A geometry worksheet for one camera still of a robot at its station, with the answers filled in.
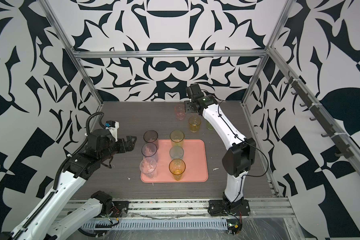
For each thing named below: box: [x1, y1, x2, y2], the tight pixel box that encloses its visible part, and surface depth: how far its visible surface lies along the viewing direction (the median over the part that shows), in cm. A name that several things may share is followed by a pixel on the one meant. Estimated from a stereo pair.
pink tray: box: [140, 139, 209, 183], surface depth 90 cm
